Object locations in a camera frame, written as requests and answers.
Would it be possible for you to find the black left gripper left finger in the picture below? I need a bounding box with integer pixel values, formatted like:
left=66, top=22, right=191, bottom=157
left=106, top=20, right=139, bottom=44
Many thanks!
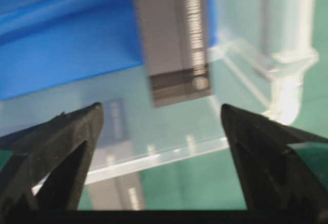
left=1, top=103, right=104, bottom=211

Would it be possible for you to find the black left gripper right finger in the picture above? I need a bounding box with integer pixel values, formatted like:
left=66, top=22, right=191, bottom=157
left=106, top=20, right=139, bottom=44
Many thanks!
left=220, top=104, right=327, bottom=212

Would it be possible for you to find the black camera box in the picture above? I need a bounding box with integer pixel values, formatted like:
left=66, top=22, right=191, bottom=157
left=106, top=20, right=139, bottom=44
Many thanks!
left=134, top=0, right=211, bottom=107
left=87, top=98, right=146, bottom=211

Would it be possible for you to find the blue cloth in case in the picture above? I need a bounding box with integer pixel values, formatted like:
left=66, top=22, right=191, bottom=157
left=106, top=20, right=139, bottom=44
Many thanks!
left=1, top=0, right=143, bottom=100

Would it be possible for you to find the clear plastic storage case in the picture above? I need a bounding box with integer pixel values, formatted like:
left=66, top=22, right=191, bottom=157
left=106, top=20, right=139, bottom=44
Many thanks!
left=0, top=0, right=320, bottom=194

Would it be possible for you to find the green table cloth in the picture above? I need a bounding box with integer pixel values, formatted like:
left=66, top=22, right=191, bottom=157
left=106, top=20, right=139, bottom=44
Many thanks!
left=0, top=0, right=328, bottom=211

